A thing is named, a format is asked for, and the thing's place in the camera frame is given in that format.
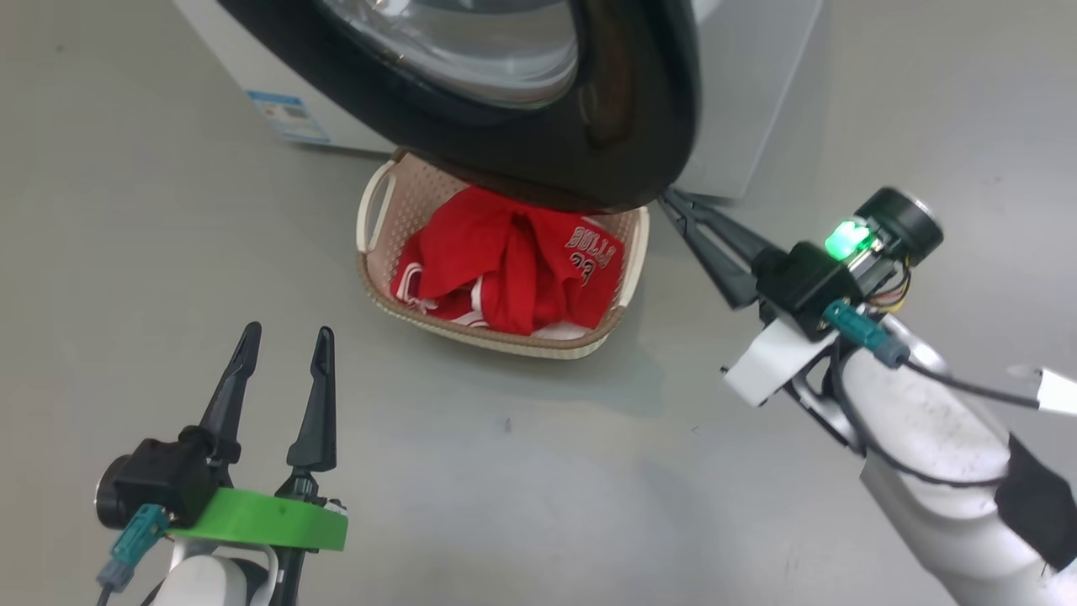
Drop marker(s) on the white front-load washing machine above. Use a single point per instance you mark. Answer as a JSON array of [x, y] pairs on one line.
[[757, 84]]

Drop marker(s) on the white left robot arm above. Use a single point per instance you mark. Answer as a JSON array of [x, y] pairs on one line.
[[210, 585]]

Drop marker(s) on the cream perforated laundry basket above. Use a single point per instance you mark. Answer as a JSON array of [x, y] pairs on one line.
[[395, 210]]

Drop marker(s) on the washing machine door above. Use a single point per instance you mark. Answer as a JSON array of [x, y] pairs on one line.
[[623, 101]]

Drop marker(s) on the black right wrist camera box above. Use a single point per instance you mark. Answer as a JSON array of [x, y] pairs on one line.
[[803, 286]]

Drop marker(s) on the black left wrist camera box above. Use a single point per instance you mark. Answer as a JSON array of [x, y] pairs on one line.
[[160, 480]]

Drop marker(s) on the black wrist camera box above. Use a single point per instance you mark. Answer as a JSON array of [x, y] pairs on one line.
[[803, 286], [160, 480]]

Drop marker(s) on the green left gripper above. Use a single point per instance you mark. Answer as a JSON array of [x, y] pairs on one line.
[[269, 522]]

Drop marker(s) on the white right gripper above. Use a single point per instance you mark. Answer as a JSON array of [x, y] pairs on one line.
[[774, 362]]

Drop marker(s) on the blue energy label sticker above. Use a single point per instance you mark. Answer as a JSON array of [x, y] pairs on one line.
[[289, 118]]

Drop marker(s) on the red jersey with white lettering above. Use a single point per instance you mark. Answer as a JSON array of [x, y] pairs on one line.
[[589, 252]]

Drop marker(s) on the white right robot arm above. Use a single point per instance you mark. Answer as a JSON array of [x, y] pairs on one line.
[[934, 421]]

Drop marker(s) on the plain red garment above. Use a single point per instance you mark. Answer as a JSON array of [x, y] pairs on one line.
[[480, 244]]

